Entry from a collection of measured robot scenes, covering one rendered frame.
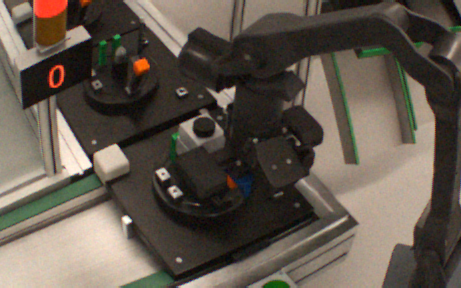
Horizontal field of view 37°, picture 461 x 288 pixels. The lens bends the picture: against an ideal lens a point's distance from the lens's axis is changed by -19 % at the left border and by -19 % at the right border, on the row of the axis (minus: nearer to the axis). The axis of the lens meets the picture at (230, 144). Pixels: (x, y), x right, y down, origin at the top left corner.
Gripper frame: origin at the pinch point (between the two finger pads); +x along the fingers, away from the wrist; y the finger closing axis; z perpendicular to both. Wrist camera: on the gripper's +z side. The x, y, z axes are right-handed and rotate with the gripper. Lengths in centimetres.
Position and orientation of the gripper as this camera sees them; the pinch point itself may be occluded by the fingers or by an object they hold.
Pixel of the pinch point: (248, 177)
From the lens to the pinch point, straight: 103.5
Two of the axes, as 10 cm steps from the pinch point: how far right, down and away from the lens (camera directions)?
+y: 8.3, -3.6, 4.3
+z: 5.5, 6.3, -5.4
